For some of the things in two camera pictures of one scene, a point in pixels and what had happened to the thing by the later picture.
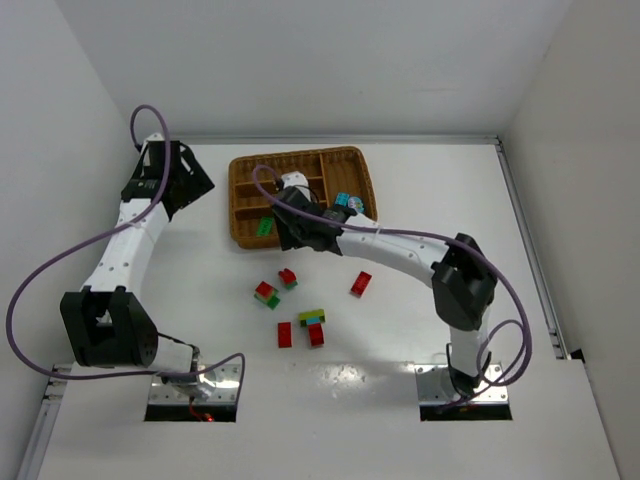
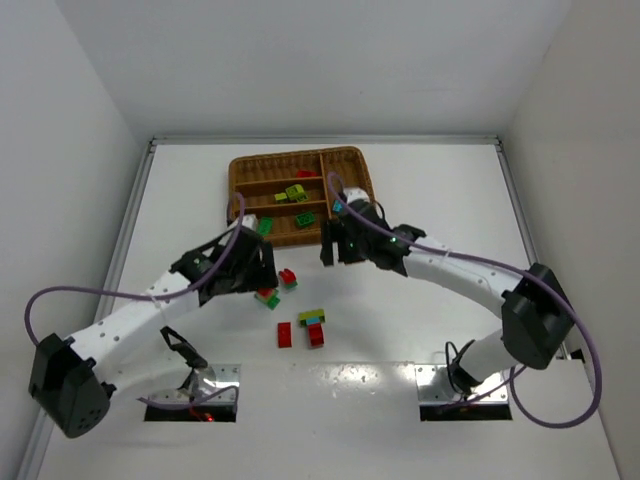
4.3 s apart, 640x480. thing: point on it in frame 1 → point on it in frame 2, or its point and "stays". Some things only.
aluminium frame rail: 346,140 stays
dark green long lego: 265,226 stays
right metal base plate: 435,384 stays
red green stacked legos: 268,294 stays
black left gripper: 193,176 → 261,265
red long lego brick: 287,275 stays
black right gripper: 288,220 → 343,239
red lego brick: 361,283 → 305,174
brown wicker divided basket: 338,179 stays
